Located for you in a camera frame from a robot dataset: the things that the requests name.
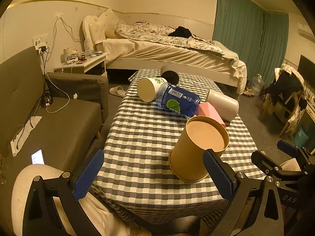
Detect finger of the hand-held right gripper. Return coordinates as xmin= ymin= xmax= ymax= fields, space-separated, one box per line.
xmin=251 ymin=150 xmax=313 ymax=180
xmin=277 ymin=140 xmax=315 ymax=160

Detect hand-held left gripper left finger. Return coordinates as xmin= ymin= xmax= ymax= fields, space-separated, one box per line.
xmin=22 ymin=148 xmax=105 ymax=236

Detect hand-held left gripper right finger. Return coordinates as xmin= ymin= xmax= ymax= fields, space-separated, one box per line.
xmin=202 ymin=149 xmax=299 ymax=236

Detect brown paper cup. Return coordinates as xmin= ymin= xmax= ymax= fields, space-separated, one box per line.
xmin=169 ymin=115 xmax=230 ymax=183

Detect white paper cup green print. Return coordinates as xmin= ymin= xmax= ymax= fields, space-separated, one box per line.
xmin=137 ymin=77 xmax=168 ymax=103

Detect grey cup dark inside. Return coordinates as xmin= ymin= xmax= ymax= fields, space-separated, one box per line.
xmin=160 ymin=65 xmax=180 ymax=85

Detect blue basket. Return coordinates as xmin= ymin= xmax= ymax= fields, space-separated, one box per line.
xmin=294 ymin=124 xmax=309 ymax=147

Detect wooden chair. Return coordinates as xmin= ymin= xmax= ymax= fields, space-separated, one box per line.
xmin=261 ymin=64 xmax=308 ymax=138

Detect smartphone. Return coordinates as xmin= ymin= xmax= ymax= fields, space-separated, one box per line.
xmin=31 ymin=149 xmax=45 ymax=165

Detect grey sofa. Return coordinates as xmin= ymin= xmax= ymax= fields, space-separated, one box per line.
xmin=0 ymin=45 xmax=109 ymax=202

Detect dark jacket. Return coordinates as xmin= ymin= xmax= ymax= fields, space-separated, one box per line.
xmin=267 ymin=71 xmax=306 ymax=104

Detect checkered tablecloth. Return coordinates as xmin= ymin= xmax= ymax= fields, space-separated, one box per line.
xmin=90 ymin=69 xmax=267 ymax=227

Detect large water jug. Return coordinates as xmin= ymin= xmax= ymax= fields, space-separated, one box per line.
xmin=251 ymin=74 xmax=266 ymax=96

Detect pink box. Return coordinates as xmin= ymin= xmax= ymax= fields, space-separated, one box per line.
xmin=195 ymin=102 xmax=226 ymax=128

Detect white cylindrical tumbler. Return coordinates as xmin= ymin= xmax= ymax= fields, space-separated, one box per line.
xmin=206 ymin=88 xmax=240 ymax=122

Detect television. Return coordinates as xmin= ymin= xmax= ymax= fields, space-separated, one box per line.
xmin=298 ymin=55 xmax=315 ymax=91

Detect white paper sheet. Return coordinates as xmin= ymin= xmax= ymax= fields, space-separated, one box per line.
xmin=10 ymin=115 xmax=42 ymax=156

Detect blue label water bottle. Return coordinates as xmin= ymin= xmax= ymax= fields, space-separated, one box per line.
xmin=155 ymin=82 xmax=202 ymax=117

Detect slippers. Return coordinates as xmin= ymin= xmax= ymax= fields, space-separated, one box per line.
xmin=109 ymin=86 xmax=126 ymax=97

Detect white nightstand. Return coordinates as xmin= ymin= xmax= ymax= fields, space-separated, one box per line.
xmin=54 ymin=52 xmax=108 ymax=79

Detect air conditioner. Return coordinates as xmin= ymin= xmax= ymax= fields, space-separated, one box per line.
xmin=298 ymin=22 xmax=315 ymax=41

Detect clear plastic bottle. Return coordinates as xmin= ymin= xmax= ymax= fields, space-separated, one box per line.
xmin=84 ymin=37 xmax=92 ymax=56

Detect green curtain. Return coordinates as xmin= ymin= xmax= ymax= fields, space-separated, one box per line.
xmin=212 ymin=0 xmax=289 ymax=61

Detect white bed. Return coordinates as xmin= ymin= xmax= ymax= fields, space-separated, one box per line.
xmin=82 ymin=8 xmax=247 ymax=94

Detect black clothes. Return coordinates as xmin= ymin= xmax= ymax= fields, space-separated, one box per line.
xmin=170 ymin=26 xmax=192 ymax=38

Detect white pillow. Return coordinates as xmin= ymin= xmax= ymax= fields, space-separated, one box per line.
xmin=98 ymin=8 xmax=121 ymax=39

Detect patterned quilt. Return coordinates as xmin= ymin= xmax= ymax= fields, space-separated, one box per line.
xmin=115 ymin=22 xmax=224 ymax=54

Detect white charging cable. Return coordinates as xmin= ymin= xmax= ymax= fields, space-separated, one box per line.
xmin=45 ymin=71 xmax=70 ymax=113

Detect black cable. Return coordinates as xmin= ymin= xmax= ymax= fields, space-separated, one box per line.
xmin=25 ymin=47 xmax=52 ymax=128

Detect wall power outlet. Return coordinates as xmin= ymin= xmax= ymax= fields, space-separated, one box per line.
xmin=33 ymin=33 xmax=49 ymax=54

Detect white wall cable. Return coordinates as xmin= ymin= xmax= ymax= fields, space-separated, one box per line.
xmin=53 ymin=15 xmax=82 ymax=47

